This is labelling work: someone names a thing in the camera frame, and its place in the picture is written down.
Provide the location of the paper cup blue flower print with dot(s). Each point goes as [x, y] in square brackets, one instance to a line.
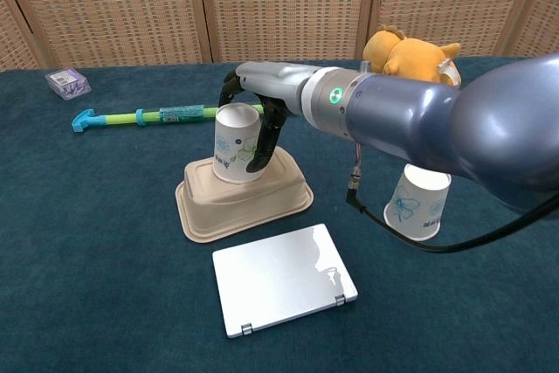
[415, 211]

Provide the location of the yellow plush toy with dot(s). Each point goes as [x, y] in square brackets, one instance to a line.
[410, 54]

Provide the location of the clear plastic box purple contents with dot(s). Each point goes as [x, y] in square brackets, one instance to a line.
[67, 84]

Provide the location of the beige pulp food container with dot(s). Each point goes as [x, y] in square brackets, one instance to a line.
[236, 202]

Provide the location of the dark blue felt table cover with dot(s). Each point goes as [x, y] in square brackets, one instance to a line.
[87, 237]

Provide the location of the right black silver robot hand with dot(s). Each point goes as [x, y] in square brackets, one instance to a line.
[275, 80]

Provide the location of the green blue toy water pump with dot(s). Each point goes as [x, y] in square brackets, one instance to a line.
[122, 119]

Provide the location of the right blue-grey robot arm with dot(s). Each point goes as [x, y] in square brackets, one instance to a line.
[436, 115]

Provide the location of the white flat hinged case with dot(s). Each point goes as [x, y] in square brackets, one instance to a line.
[279, 281]

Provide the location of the woven bamboo folding screen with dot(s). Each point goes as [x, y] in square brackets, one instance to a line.
[284, 2]

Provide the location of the paper cup green flower print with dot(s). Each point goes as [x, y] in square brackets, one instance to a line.
[231, 146]

